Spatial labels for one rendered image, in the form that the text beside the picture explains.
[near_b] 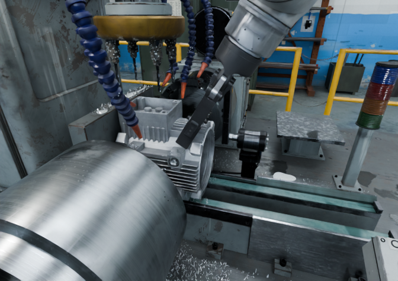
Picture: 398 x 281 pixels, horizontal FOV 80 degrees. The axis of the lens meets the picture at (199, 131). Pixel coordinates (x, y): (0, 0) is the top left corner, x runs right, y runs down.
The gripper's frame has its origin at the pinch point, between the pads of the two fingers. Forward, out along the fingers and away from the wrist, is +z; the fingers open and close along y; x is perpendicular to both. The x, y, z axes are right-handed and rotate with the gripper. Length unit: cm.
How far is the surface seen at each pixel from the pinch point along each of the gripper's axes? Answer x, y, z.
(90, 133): -16.1, 8.0, 7.9
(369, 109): 40, -34, -20
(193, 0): -101, -309, 13
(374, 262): 29.6, 16.9, -9.6
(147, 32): -15.6, 1.5, -13.5
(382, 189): 65, -37, -1
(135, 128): -8.4, 8.2, 0.3
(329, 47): 125, -495, -33
